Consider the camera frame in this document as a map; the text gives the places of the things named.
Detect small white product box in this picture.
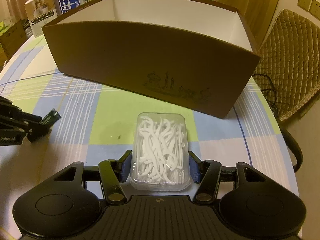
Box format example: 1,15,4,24
24,0,61,37

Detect dark green tube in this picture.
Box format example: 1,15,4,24
39,108,61,128

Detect black cables on chair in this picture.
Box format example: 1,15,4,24
252,73,282,117

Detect brown cardboard box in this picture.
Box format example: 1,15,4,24
43,0,260,118

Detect quilted chair cushion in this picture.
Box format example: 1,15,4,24
253,9,319,121

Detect clear box of floss picks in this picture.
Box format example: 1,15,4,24
130,112,190,192

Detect checkered tablecloth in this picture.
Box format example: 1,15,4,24
1,36,298,239

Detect black chair armrest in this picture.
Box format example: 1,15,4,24
276,118,303,172

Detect double wall socket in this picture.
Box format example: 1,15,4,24
297,0,320,20

